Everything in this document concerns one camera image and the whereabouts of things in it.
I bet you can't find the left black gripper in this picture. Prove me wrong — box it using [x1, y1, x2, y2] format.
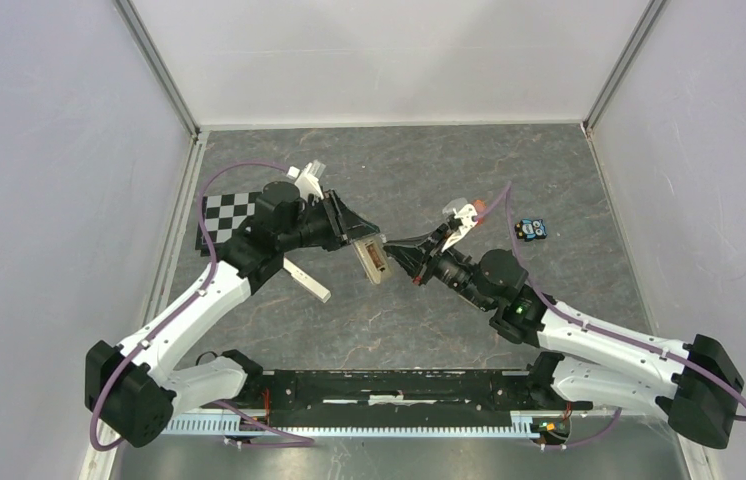
[279, 189, 380, 253]

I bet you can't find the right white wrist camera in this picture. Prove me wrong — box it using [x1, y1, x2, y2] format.
[442, 198, 479, 251]

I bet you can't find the blue owl toy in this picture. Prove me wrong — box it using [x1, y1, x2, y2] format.
[514, 219, 547, 242]

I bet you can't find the white slotted cable duct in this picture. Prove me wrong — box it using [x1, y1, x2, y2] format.
[162, 410, 569, 440]

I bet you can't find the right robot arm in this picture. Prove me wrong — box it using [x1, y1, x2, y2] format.
[384, 225, 744, 449]

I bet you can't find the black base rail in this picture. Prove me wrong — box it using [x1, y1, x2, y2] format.
[228, 369, 594, 428]

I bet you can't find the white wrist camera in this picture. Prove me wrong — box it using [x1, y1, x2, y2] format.
[442, 198, 479, 251]
[285, 160, 326, 201]

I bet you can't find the purple cable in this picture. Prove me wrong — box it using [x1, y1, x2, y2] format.
[89, 160, 295, 453]
[475, 182, 746, 423]

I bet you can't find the beige remote control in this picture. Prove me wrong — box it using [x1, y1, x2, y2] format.
[352, 235, 392, 285]

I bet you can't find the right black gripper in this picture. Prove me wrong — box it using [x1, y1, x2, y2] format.
[384, 223, 493, 312]

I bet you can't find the white rectangular block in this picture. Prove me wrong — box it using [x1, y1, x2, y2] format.
[283, 258, 331, 303]

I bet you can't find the black white checkerboard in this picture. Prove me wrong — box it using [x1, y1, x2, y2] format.
[201, 191, 260, 251]

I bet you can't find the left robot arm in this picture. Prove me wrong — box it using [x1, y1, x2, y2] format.
[84, 181, 380, 451]

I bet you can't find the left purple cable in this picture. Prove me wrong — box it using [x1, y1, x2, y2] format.
[89, 160, 295, 453]

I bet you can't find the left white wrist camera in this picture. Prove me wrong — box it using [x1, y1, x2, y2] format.
[285, 160, 326, 201]

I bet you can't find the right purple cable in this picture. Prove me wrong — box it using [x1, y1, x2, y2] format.
[475, 182, 746, 423]

